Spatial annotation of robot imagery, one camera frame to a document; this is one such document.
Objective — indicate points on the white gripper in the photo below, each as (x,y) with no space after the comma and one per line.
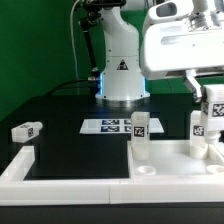
(172,47)

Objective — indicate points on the white square tabletop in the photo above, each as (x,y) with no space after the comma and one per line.
(169,162)

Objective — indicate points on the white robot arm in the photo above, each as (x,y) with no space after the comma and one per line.
(122,79)

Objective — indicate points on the white fiducial marker sheet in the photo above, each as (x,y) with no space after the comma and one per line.
(106,126)

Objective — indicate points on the white U-shaped obstacle fence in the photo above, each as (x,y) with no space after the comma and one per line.
(16,190)

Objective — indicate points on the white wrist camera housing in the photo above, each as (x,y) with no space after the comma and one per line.
(168,11)

